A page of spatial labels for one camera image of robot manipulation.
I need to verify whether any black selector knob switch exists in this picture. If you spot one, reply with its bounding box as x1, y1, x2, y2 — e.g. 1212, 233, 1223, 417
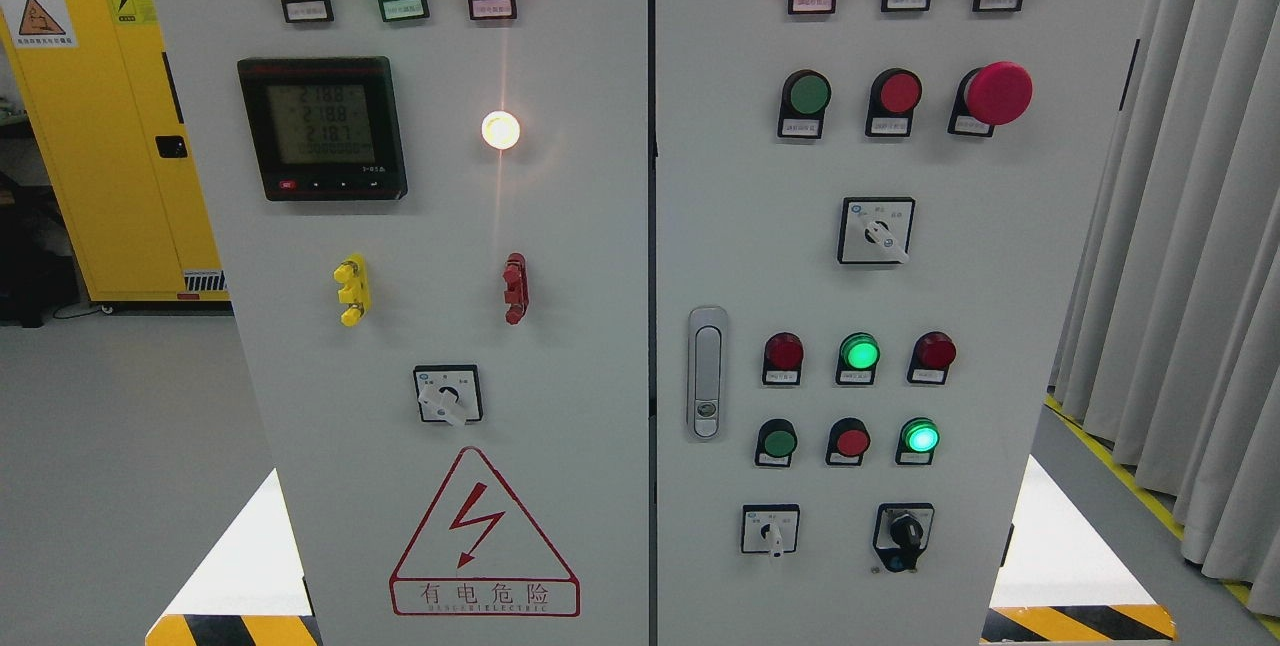
872, 503, 934, 573

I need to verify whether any grey electrical control cabinet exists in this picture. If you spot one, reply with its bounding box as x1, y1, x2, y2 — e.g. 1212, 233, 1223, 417
157, 0, 1143, 645

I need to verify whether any red push button lower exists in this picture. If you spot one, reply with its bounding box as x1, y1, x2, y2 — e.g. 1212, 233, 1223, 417
826, 417, 870, 467

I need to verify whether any dark red indicator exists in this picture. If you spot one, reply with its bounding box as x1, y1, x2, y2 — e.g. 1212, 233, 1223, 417
906, 331, 957, 386
762, 333, 804, 388

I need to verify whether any green push button upper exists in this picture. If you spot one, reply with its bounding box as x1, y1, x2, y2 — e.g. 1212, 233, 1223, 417
776, 69, 832, 139

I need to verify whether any dark red indicator lower right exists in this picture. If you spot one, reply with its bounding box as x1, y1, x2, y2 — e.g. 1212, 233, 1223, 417
906, 331, 957, 386

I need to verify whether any red push button upper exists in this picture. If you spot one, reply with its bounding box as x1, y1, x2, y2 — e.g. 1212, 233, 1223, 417
864, 68, 922, 137

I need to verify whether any clear small lamp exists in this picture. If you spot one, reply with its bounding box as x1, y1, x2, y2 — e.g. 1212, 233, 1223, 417
481, 110, 522, 151

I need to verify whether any silver door handle lock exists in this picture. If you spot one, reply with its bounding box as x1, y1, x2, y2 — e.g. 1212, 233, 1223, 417
686, 307, 728, 440

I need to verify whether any white rotary switch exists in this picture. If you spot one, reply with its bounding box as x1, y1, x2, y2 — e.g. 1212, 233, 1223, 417
837, 196, 915, 266
740, 504, 801, 558

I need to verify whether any black digital power meter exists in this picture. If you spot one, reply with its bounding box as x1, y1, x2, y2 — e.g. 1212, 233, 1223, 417
237, 55, 408, 201

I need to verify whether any white rotary switch door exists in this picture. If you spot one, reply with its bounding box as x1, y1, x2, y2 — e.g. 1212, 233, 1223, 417
413, 365, 484, 426

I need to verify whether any dark red indicator lower left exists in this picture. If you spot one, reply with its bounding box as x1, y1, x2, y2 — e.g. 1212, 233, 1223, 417
762, 333, 804, 388

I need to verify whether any lit green indicator middle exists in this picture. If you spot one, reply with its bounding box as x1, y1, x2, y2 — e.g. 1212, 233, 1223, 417
835, 333, 881, 386

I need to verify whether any red terminal connector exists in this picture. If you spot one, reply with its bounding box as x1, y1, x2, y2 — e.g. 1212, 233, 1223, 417
502, 251, 530, 324

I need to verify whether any white rotary switch bottom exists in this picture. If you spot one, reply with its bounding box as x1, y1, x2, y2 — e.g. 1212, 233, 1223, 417
740, 504, 801, 558

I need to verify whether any green push button lower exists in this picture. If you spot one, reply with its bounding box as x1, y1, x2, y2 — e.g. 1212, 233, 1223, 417
754, 418, 797, 468

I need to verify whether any yellow safety storage cabinet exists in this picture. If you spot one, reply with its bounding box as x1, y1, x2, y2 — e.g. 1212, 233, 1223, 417
3, 0, 229, 304

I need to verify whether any yellow terminal connector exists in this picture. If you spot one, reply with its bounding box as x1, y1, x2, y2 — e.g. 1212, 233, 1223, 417
333, 253, 371, 327

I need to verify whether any lit green push button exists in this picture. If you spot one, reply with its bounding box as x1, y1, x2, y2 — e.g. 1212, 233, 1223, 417
893, 417, 940, 467

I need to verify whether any red electric danger sticker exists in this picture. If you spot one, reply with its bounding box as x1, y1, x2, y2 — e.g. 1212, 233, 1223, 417
389, 446, 581, 617

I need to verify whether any grey curtain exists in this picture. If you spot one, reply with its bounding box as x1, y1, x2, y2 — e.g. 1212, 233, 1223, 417
1053, 0, 1279, 617

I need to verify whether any red push button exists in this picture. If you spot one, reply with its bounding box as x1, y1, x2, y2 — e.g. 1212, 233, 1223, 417
826, 417, 870, 467
864, 68, 922, 137

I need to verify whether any red emergency stop button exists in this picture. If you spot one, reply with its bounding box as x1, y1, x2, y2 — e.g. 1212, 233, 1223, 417
947, 61, 1034, 137

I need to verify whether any white rotary switch upper right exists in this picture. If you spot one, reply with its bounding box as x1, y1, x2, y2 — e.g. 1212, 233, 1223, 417
837, 196, 915, 266

